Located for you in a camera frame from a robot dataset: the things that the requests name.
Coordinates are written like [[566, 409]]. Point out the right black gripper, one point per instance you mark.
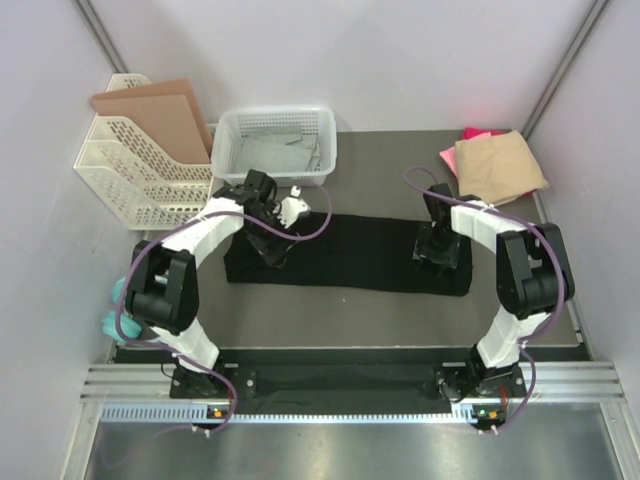
[[447, 260]]

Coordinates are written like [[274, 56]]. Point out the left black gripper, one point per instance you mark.
[[269, 248]]

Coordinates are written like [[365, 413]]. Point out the black daisy print t-shirt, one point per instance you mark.
[[355, 252]]

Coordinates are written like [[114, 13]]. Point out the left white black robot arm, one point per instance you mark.
[[163, 291]]

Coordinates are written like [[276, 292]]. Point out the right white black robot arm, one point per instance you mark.
[[533, 280]]

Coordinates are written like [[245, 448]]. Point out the pink folded t-shirt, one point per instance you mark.
[[448, 157]]

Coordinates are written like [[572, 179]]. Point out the beige folded t-shirt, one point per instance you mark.
[[497, 169]]

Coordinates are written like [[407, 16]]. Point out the grey folded cloth in basket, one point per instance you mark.
[[279, 151]]

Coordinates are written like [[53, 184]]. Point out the white perforated plastic basket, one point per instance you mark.
[[235, 124]]

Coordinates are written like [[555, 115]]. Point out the red folded t-shirt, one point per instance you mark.
[[472, 132]]

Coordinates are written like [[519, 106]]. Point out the cream perforated file organizer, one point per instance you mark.
[[135, 178]]

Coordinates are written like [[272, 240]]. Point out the teal cat ear headphones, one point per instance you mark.
[[130, 331]]

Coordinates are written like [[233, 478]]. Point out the brown cardboard folder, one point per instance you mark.
[[168, 112]]

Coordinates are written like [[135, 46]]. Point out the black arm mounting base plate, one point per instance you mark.
[[348, 381]]

